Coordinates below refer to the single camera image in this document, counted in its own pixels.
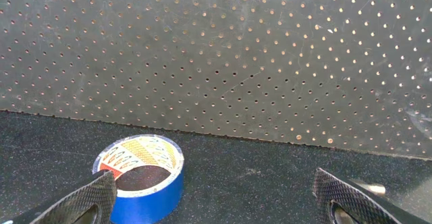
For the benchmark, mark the black pegboard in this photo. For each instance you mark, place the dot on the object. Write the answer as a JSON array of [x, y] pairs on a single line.
[[216, 58]]

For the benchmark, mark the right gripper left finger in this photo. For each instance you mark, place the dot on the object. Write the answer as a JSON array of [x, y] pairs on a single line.
[[88, 197]]

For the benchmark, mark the roll of blue tape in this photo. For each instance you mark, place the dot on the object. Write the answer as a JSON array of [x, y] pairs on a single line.
[[148, 197]]

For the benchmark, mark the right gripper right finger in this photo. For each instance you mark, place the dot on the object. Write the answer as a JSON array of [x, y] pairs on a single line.
[[341, 197]]

